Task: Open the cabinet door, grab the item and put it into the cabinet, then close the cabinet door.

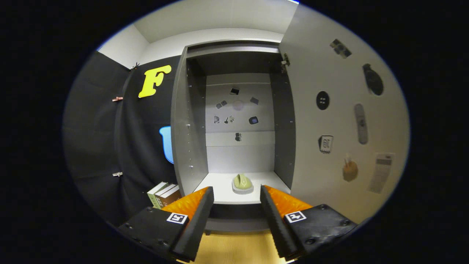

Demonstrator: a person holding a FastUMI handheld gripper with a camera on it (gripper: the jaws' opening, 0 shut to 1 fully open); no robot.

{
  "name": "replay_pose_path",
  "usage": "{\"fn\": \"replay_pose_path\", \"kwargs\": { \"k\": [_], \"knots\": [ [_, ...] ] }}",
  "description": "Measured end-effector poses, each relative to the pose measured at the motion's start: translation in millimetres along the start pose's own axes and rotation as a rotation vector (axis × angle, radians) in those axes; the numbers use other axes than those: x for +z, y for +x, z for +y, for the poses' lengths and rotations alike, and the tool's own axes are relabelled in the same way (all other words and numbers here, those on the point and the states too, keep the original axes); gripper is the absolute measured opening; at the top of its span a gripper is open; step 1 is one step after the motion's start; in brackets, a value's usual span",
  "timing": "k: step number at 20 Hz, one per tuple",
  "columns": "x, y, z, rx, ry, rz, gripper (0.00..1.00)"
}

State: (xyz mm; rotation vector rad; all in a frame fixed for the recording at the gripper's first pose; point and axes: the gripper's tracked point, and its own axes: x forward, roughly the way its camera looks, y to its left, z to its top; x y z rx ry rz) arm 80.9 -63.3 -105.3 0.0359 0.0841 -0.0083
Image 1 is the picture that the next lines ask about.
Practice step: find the brown book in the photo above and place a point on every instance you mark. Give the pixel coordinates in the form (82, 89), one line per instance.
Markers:
(161, 201)
(171, 196)

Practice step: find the red cloth clip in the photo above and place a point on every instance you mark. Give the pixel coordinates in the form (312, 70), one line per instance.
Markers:
(117, 99)

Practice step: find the black cloth clip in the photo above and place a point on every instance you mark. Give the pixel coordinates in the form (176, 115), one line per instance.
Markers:
(135, 66)

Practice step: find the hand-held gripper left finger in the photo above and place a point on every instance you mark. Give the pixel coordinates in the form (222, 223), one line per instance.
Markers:
(198, 227)

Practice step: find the grey cabinet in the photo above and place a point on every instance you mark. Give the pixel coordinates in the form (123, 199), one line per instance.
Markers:
(183, 139)

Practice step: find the green book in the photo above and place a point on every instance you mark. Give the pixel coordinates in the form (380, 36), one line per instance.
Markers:
(154, 196)

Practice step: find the black backdrop cloth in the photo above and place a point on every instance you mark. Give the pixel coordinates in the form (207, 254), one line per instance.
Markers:
(95, 139)

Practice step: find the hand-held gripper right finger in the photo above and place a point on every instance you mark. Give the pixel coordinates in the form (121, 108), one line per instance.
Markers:
(278, 227)

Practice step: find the green ceramic dish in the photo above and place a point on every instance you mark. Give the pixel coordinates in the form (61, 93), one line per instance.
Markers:
(242, 182)

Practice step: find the beige cabinet door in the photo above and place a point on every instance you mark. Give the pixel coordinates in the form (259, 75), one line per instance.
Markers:
(304, 121)

